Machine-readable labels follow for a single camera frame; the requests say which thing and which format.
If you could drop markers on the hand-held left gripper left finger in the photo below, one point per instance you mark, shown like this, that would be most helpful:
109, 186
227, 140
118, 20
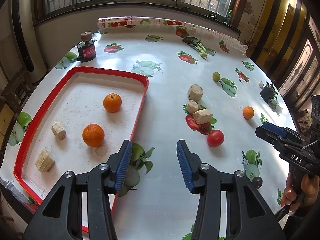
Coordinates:
123, 165

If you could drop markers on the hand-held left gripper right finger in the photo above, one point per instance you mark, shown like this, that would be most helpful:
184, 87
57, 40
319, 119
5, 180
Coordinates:
185, 167

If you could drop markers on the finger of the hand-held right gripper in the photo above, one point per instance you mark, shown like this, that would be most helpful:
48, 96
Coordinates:
268, 136
273, 128

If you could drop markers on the orange mandarin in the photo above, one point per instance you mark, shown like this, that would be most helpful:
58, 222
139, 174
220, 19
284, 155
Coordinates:
112, 102
93, 135
248, 112

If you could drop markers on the red tomato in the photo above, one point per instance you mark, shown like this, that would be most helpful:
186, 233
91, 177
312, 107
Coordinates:
215, 138

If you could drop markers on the dark purple plum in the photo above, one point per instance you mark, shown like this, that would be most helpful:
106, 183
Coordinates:
257, 182

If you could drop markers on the beige crumbly block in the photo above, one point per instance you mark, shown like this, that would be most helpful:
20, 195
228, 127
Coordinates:
195, 92
192, 106
58, 130
45, 160
202, 116

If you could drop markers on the green grape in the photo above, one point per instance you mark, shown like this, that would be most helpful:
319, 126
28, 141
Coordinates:
216, 76

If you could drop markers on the red rimmed white tray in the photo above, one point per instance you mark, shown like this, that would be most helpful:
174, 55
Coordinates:
75, 97

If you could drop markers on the person's right hand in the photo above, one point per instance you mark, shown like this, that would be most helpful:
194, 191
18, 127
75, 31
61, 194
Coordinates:
291, 192

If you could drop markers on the small black device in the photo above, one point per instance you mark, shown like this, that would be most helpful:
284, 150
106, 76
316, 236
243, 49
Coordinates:
268, 92

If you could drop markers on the small beige crumb piece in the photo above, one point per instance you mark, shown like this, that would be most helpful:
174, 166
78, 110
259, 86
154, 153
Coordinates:
261, 84

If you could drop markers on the tall yellow wooden cabinet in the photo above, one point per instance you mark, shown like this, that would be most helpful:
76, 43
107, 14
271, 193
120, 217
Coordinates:
282, 30

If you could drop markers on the green bok choy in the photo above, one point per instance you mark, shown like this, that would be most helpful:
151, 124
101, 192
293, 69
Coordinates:
198, 46

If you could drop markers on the black motor with wooden spool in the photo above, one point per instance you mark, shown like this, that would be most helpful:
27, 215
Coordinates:
86, 51

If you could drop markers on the green bottle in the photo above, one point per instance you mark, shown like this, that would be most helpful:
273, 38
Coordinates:
228, 16

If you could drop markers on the low yellow cabinet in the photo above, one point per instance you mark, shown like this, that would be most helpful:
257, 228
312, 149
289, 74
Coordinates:
5, 122

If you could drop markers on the dark wooden stool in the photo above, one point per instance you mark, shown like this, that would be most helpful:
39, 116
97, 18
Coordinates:
15, 87

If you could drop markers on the white standing air conditioner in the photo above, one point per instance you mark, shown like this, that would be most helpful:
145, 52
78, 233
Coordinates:
30, 55

